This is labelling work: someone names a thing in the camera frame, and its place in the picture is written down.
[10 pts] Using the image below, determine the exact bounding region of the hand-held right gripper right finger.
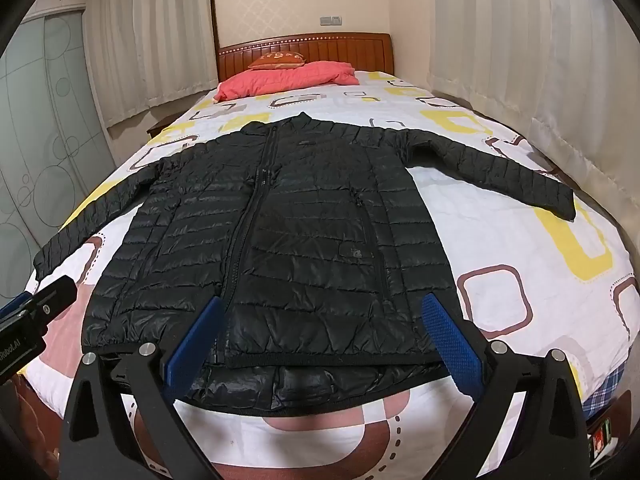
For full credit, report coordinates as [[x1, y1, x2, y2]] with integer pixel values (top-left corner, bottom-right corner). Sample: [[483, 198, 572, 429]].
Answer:
[[422, 294, 591, 480]]

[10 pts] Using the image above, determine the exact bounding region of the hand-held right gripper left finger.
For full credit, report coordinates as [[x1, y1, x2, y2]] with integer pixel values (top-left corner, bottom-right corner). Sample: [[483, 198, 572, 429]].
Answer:
[[59, 296, 225, 480]]

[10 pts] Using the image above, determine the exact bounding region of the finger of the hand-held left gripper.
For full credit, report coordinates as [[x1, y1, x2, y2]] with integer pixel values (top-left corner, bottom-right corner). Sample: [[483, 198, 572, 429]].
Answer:
[[0, 276, 79, 330]]

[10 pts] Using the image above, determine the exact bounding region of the black quilted puffer jacket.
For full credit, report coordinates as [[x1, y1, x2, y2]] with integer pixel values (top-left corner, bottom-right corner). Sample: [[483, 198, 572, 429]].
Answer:
[[32, 111, 577, 406]]

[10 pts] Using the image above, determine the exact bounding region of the patterned white bed sheet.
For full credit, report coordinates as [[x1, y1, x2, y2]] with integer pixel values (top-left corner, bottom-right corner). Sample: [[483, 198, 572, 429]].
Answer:
[[17, 70, 638, 480]]

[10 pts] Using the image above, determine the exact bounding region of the blue plaid cloth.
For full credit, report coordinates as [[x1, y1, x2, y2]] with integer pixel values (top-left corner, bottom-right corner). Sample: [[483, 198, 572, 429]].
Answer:
[[582, 360, 628, 423]]

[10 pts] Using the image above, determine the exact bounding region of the frosted glass sliding wardrobe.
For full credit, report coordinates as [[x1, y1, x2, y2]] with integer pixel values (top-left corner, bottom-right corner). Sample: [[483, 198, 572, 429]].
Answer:
[[0, 0, 118, 301]]

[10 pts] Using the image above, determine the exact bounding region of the small red green box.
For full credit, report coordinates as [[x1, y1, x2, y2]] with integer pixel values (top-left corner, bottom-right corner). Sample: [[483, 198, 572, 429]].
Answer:
[[587, 417, 618, 466]]

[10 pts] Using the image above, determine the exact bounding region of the dark wooden nightstand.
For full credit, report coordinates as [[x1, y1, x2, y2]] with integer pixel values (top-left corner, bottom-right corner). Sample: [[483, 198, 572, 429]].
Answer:
[[146, 112, 176, 138]]

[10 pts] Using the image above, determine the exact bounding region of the red pillow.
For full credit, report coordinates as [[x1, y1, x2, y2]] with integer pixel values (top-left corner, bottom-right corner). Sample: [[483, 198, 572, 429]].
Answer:
[[214, 60, 360, 103]]

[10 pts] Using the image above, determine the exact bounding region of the white striped curtain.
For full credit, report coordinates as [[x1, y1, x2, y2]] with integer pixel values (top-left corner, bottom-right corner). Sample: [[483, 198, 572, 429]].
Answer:
[[427, 0, 640, 211], [82, 0, 218, 128]]

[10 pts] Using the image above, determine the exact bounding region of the orange embroidered cushion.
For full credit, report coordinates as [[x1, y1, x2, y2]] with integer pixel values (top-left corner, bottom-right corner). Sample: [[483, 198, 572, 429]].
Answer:
[[247, 50, 306, 71]]

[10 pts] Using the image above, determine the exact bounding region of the wooden bed headboard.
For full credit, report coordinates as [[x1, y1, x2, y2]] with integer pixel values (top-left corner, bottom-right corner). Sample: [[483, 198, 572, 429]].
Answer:
[[216, 32, 398, 83]]

